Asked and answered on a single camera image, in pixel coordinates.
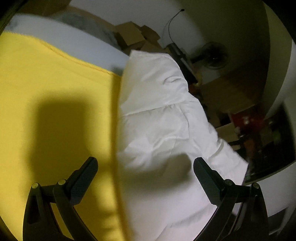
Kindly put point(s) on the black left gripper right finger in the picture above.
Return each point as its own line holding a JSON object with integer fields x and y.
{"x": 241, "y": 211}

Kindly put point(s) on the yellow bed sheet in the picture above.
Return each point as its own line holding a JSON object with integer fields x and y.
{"x": 56, "y": 111}

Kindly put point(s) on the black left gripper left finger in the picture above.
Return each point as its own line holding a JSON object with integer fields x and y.
{"x": 39, "y": 222}

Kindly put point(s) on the black electric fan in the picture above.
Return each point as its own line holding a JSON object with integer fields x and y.
{"x": 212, "y": 55}

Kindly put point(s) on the white mattress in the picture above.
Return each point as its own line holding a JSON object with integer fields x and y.
{"x": 73, "y": 41}

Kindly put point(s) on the white puffy down jacket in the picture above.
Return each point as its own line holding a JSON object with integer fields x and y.
{"x": 162, "y": 129}

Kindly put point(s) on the brown cardboard boxes pile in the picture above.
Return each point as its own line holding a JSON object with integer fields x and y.
{"x": 130, "y": 37}

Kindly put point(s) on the wooden open shelf box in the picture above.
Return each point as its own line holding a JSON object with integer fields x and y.
{"x": 229, "y": 134}

